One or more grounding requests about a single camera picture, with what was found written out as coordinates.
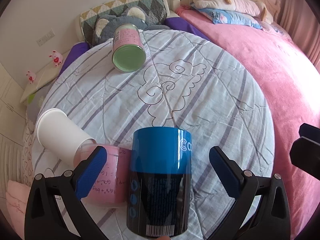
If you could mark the pink folded quilt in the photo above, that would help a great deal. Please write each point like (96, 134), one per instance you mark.
(16, 199)

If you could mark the pink curtain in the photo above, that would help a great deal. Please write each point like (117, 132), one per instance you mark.
(302, 25)

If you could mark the pink fleece bedspread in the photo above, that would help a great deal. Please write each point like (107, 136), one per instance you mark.
(290, 83)

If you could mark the larger pink pig figurine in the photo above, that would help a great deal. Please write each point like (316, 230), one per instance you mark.
(57, 58)

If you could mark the green pink can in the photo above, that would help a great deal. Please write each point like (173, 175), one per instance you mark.
(128, 54)

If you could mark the grey flower pattern pillow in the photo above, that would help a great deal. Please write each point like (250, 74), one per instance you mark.
(35, 101)

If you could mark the cream wardrobe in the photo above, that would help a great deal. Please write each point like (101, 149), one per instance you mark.
(12, 127)

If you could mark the white wall socket panel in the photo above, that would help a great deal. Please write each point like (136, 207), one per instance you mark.
(45, 38)

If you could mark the blue black metal cup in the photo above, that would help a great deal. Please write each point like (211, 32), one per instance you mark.
(160, 182)

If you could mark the grey cat plush cushion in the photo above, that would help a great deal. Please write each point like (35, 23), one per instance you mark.
(105, 27)

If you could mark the small pink pig figurine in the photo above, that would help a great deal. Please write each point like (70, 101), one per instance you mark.
(31, 76)

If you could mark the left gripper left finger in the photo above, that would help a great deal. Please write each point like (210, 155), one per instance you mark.
(43, 219)

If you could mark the pink paper cup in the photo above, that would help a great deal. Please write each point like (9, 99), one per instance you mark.
(112, 185)

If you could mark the white bedside table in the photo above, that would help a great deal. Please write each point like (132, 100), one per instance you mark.
(47, 74)

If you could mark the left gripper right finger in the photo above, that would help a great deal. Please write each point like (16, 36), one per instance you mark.
(261, 208)

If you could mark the striped white round tablecloth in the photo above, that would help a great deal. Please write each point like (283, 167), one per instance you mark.
(186, 82)

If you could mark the blue cartoon pillow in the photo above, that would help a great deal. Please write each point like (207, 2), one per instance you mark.
(228, 17)

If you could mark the heart pattern bed sheet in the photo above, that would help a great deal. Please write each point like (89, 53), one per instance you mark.
(28, 139)

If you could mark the purple blanket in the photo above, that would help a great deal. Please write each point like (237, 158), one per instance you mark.
(175, 23)

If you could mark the triangle pattern quilted pillow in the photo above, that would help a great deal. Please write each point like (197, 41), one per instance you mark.
(156, 10)

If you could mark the white plush dog toy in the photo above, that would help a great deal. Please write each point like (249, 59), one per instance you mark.
(252, 8)

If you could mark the white paper cup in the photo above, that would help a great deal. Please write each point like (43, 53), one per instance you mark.
(57, 133)

